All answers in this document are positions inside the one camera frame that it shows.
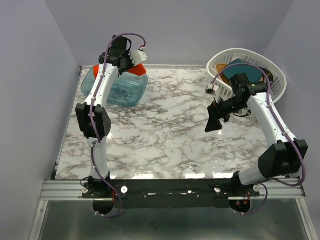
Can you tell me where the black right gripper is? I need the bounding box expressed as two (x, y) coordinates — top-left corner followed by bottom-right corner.
(204, 95), (248, 133)

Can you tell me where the orange t shirt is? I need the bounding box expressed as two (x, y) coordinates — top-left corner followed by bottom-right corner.
(93, 63), (147, 79)

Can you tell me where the clear blue plastic tub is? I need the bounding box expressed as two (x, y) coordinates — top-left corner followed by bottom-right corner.
(81, 65), (148, 107)

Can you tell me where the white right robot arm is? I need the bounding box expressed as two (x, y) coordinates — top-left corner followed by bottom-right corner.
(205, 73), (308, 196)

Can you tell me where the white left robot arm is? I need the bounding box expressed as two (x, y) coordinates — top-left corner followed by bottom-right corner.
(75, 34), (134, 198)

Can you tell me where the tan wooden plate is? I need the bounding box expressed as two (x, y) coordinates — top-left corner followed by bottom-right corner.
(215, 63), (231, 86)

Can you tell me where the teal square plate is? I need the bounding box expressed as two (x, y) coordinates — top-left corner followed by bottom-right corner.
(223, 58), (263, 83)

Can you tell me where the dark round plate stack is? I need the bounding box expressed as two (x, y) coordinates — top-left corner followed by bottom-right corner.
(259, 67), (274, 84)

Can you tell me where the white plastic laundry basket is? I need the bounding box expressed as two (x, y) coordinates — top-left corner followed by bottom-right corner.
(206, 48), (287, 103)

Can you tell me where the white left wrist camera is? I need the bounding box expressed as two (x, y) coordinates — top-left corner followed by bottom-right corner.
(129, 50), (149, 66)

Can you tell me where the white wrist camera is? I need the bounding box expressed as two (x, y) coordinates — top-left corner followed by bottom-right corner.
(205, 84), (221, 102)
(129, 50), (149, 66)

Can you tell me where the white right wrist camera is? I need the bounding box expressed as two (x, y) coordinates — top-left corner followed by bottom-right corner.
(205, 84), (221, 102)

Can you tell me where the aluminium extrusion rail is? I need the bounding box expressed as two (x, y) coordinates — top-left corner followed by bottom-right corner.
(39, 180), (306, 201)

